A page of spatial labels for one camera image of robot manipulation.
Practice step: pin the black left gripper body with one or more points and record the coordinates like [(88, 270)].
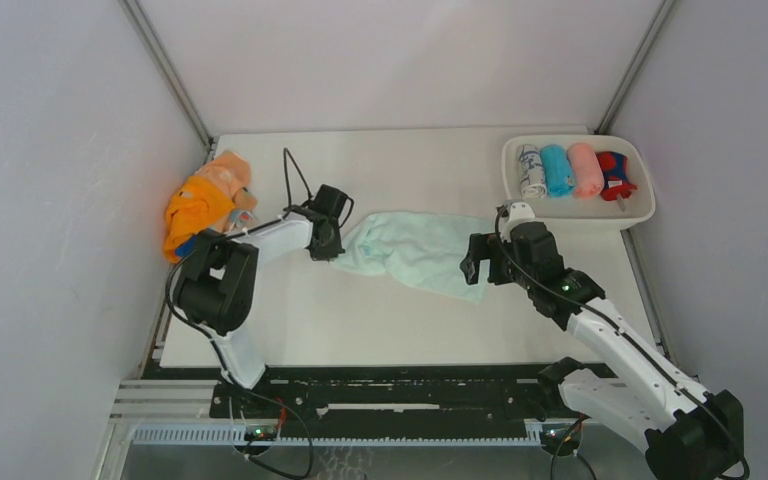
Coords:
[(331, 249)]

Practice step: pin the light mint green towel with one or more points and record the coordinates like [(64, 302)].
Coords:
[(419, 250)]

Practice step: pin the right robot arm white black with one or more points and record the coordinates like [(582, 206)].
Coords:
[(684, 430)]

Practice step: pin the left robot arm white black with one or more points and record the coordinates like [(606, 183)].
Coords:
[(211, 289)]

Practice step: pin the white patterned rolled towel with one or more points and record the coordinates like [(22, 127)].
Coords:
[(532, 181)]

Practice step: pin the white plastic basket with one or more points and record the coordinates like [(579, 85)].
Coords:
[(590, 212)]

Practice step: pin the cyan rolled towel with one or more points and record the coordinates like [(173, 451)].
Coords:
[(559, 177)]

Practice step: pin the peach patterned towel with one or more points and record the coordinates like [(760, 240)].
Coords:
[(228, 177)]

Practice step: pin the pink rolled towel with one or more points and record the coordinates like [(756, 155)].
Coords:
[(586, 170)]

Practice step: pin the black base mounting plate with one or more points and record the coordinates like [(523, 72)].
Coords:
[(408, 425)]

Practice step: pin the orange towel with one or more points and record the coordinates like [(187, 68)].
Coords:
[(196, 206)]

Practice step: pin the red blue rolled towel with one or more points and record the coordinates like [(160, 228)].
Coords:
[(617, 185)]

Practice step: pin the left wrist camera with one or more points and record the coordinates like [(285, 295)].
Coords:
[(332, 202)]

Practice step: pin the right corner aluminium post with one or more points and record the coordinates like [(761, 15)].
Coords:
[(655, 29)]

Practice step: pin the corner aluminium post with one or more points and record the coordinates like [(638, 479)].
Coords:
[(655, 29), (137, 15)]

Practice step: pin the aluminium frame rail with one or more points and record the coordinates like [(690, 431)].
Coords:
[(159, 397)]

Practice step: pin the left corner aluminium post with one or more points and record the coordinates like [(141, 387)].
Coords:
[(137, 15)]

